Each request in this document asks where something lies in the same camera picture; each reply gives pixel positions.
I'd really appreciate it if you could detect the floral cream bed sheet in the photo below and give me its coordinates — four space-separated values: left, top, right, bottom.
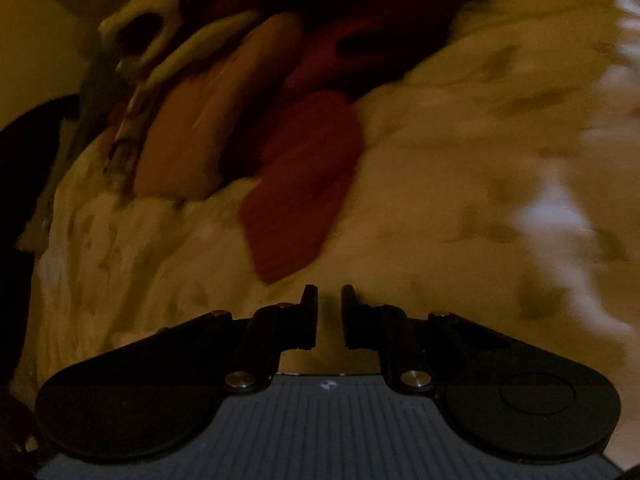
11 0 639 467

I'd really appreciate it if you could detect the dark red cloth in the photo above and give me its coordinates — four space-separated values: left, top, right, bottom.
239 16 374 284

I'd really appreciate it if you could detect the patterned cream blanket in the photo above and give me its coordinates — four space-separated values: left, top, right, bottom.
99 0 258 176

